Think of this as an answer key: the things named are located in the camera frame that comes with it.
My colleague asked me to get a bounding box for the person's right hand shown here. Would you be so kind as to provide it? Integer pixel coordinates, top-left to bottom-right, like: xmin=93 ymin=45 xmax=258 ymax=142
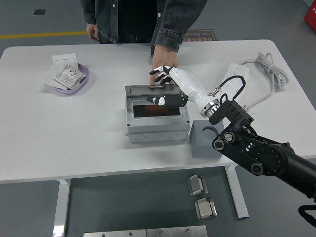
xmin=86 ymin=23 xmax=100 ymax=42

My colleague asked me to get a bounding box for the person's left hand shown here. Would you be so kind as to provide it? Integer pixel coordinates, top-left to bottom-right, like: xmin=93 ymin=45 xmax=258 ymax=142
xmin=149 ymin=44 xmax=180 ymax=86

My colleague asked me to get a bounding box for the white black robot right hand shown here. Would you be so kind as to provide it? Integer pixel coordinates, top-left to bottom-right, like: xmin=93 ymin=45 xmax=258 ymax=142
xmin=146 ymin=65 xmax=218 ymax=114

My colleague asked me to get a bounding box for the grey electrical box with lid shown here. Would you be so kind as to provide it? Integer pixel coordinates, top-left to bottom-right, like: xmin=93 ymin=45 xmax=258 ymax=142
xmin=124 ymin=84 xmax=191 ymax=144

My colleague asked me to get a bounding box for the grey cube with round hole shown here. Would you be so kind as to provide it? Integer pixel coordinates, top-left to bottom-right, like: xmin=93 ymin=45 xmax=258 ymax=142
xmin=189 ymin=119 xmax=229 ymax=159

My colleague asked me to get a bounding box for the person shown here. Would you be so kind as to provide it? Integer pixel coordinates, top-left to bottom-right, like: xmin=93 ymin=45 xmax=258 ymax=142
xmin=80 ymin=0 xmax=208 ymax=58

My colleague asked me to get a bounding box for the brown floor sign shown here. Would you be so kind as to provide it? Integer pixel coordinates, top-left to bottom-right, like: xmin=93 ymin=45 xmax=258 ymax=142
xmin=182 ymin=29 xmax=217 ymax=42

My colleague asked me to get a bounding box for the white power strip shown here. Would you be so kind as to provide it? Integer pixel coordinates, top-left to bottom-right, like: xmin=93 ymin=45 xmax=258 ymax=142
xmin=218 ymin=62 xmax=250 ymax=102

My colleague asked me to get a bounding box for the printed white socket panel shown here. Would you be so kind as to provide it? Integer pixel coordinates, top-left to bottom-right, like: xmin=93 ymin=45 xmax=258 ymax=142
xmin=53 ymin=64 xmax=87 ymax=90

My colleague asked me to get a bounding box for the white flat panel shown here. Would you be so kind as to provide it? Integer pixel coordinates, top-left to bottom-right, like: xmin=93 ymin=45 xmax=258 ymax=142
xmin=42 ymin=66 xmax=68 ymax=91

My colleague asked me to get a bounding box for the purple plastic tray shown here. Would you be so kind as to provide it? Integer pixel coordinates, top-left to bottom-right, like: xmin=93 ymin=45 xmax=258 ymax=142
xmin=46 ymin=63 xmax=90 ymax=96

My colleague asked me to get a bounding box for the small metal foot block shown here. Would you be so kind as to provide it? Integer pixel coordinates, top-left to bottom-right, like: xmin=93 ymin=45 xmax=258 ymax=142
xmin=194 ymin=197 xmax=219 ymax=221
xmin=187 ymin=174 xmax=209 ymax=197

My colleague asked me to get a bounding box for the white table leg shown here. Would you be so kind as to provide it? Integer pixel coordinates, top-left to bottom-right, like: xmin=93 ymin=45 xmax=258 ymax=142
xmin=52 ymin=179 xmax=72 ymax=237
xmin=223 ymin=164 xmax=249 ymax=219

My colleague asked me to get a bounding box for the red object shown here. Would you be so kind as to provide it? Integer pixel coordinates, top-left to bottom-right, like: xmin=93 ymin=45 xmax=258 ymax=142
xmin=303 ymin=4 xmax=316 ymax=27

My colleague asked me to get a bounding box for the plain white switch panel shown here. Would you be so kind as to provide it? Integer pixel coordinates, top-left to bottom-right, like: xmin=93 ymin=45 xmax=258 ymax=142
xmin=52 ymin=53 xmax=79 ymax=71

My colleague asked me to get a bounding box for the white power cord with plug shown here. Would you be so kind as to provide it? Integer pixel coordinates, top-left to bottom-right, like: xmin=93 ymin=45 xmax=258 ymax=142
xmin=239 ymin=52 xmax=289 ymax=111

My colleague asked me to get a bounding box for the grey metal base plate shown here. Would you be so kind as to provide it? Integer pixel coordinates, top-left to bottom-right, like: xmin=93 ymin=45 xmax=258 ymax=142
xmin=146 ymin=225 xmax=208 ymax=237
xmin=83 ymin=229 xmax=146 ymax=237

